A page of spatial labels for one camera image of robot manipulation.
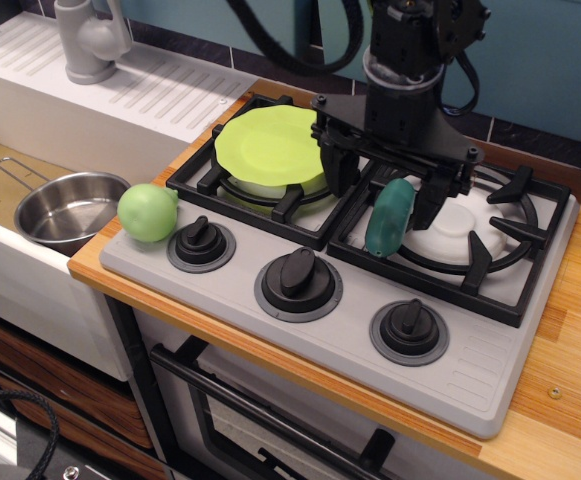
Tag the white left burner cap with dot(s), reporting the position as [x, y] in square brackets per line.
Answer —
[314, 189]

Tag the lime green plastic plate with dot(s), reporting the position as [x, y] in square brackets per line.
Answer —
[270, 146]

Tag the black left burner grate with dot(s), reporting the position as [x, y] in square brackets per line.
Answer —
[203, 182]

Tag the black oven door handle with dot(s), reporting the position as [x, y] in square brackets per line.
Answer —
[366, 466]

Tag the black middle stove knob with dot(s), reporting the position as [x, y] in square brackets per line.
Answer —
[299, 287]

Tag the small stainless steel pot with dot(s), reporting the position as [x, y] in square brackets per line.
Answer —
[65, 213]

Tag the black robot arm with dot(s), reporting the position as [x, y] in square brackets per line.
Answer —
[412, 42]

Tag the black right burner grate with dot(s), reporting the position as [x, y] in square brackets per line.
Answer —
[536, 215]

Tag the black right stove knob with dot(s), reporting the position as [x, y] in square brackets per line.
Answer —
[409, 333]

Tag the wood grain drawer front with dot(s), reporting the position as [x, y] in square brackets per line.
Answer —
[74, 383]

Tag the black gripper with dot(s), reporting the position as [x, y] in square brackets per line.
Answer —
[405, 129]

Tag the black burner grate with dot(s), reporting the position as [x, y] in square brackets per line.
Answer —
[536, 215]
[203, 182]

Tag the dark green toy cucumber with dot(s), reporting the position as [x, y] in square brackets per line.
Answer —
[389, 218]

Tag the light green toy pear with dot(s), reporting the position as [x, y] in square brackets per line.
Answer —
[148, 213]

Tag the black left stove knob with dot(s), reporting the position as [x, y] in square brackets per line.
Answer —
[201, 247]

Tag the white toy sink unit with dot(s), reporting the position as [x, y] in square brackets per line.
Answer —
[132, 125]

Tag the white right burner cap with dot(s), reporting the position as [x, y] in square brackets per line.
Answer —
[447, 238]

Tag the grey toy faucet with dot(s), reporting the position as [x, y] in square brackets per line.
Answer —
[91, 45]

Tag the grey toy stove top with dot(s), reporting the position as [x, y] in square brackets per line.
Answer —
[470, 386]

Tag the black stove knob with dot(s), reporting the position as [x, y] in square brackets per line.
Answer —
[299, 287]
[409, 333]
[201, 247]

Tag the white burner cap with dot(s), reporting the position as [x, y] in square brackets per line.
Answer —
[314, 189]
[447, 238]

